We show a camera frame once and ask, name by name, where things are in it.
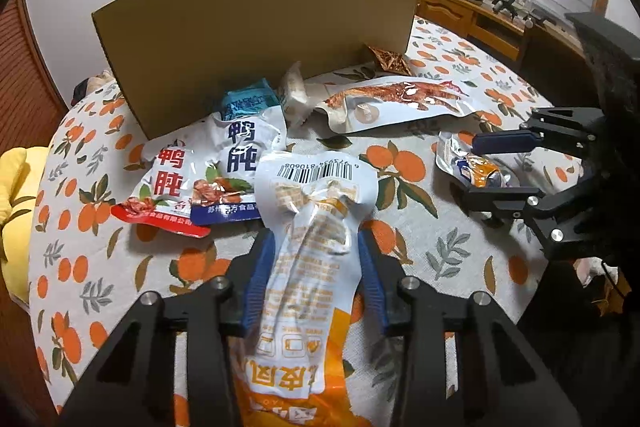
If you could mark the white snack packet blue stripe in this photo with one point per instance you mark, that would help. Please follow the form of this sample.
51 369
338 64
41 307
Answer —
240 152

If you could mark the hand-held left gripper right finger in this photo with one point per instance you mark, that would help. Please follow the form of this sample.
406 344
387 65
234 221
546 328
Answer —
372 277

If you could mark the small brown snack packet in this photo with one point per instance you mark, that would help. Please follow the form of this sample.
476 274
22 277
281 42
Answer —
392 59

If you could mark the small silver snack packet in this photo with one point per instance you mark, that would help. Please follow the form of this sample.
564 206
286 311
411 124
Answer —
475 169

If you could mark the yellow pillow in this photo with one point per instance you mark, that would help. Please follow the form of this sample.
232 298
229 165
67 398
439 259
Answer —
15 207

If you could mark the wooden cabinet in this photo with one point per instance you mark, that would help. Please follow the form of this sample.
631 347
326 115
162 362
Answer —
450 9

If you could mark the white snack packet red stripe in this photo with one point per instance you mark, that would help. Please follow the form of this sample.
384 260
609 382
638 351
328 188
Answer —
165 177

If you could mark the small white snack packet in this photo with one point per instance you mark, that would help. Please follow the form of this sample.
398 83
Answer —
294 94

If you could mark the brown louvered wooden door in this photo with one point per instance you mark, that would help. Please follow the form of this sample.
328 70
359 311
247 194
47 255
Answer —
25 82

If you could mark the flat white pouch orange print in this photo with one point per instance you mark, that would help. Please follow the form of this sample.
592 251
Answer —
400 107

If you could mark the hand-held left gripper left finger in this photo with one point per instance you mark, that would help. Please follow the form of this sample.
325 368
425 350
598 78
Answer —
260 272

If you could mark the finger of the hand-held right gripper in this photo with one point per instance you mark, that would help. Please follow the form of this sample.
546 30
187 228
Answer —
505 142
500 204

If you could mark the teal foil snack packet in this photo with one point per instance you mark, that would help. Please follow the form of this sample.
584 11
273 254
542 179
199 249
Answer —
247 99

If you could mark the large white orange snack pouch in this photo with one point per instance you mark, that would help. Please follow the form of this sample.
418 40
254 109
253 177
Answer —
310 207

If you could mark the brown cardboard panel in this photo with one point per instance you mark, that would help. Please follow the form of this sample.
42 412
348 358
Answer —
250 32

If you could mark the orange fruit print bedsheet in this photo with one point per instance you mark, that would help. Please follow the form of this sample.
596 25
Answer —
425 217

